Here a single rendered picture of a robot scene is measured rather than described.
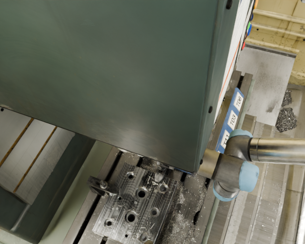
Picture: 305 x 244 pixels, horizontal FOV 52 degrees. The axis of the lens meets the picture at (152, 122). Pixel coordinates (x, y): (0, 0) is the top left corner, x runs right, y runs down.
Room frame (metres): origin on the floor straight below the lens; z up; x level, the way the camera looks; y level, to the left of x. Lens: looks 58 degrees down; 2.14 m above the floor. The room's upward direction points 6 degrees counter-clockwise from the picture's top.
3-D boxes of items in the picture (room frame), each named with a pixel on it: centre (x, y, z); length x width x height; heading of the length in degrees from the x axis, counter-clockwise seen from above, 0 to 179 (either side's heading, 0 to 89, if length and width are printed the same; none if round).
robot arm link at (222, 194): (0.32, -0.21, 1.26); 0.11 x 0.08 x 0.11; 153
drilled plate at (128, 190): (0.37, 0.10, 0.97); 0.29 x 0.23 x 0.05; 152
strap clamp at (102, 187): (0.45, 0.22, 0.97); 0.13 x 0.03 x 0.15; 62
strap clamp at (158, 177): (0.50, -0.02, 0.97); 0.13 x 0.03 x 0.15; 152
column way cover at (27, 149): (0.65, 0.44, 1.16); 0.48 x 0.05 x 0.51; 152
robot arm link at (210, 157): (0.35, -0.14, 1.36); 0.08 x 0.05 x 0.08; 152
